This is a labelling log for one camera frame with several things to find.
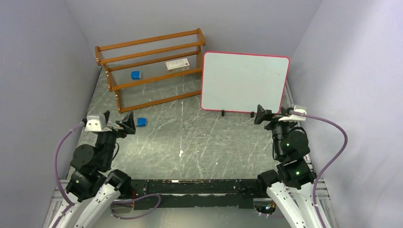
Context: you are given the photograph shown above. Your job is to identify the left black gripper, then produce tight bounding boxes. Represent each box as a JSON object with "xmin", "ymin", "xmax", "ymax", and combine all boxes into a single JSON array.
[{"xmin": 95, "ymin": 109, "xmax": 135, "ymax": 168}]

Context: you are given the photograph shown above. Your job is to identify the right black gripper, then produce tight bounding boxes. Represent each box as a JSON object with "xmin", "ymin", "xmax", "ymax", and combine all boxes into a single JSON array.
[{"xmin": 254, "ymin": 104, "xmax": 295, "ymax": 158}]

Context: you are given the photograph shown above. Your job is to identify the pink-framed whiteboard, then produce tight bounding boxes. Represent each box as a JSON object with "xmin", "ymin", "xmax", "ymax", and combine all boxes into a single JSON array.
[{"xmin": 201, "ymin": 51, "xmax": 290, "ymax": 113}]

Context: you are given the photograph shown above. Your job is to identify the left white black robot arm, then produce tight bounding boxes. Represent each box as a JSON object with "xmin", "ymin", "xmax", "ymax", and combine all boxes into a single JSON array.
[{"xmin": 49, "ymin": 111, "xmax": 135, "ymax": 228}]

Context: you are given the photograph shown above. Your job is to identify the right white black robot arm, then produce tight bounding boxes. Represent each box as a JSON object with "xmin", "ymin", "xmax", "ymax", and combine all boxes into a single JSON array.
[{"xmin": 254, "ymin": 105, "xmax": 332, "ymax": 228}]

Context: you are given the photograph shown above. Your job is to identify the blue eraser on table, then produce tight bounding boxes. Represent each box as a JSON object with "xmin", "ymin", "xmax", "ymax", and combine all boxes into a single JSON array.
[{"xmin": 135, "ymin": 117, "xmax": 148, "ymax": 127}]

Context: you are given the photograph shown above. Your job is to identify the blue eraser on shelf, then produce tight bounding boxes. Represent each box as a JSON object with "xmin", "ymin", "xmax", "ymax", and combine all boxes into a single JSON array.
[{"xmin": 130, "ymin": 71, "xmax": 143, "ymax": 80}]

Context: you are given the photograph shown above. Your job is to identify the wooden three-tier shelf rack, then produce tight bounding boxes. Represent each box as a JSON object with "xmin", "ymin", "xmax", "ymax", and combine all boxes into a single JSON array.
[{"xmin": 95, "ymin": 28, "xmax": 206, "ymax": 113}]

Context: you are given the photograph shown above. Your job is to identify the white red marker box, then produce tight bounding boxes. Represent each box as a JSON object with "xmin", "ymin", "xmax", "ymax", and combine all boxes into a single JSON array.
[{"xmin": 165, "ymin": 58, "xmax": 190, "ymax": 74}]

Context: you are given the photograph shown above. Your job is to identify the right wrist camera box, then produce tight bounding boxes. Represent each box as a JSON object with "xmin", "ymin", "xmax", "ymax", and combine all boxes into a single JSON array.
[{"xmin": 280, "ymin": 105, "xmax": 307, "ymax": 122}]

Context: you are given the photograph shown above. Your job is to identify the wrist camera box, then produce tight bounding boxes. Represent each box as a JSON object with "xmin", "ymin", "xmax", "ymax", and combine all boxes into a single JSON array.
[
  {"xmin": 84, "ymin": 114, "xmax": 101, "ymax": 132},
  {"xmin": 280, "ymin": 105, "xmax": 307, "ymax": 122}
]

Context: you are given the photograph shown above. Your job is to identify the wire whiteboard stand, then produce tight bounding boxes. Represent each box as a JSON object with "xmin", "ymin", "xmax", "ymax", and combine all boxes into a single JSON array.
[{"xmin": 220, "ymin": 110, "xmax": 255, "ymax": 118}]

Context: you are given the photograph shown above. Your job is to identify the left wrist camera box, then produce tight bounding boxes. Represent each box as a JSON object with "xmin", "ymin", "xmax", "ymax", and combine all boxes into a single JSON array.
[{"xmin": 84, "ymin": 114, "xmax": 101, "ymax": 132}]

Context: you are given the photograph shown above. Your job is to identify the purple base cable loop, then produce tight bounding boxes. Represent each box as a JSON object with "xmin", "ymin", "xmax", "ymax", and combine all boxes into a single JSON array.
[{"xmin": 110, "ymin": 193, "xmax": 162, "ymax": 220}]

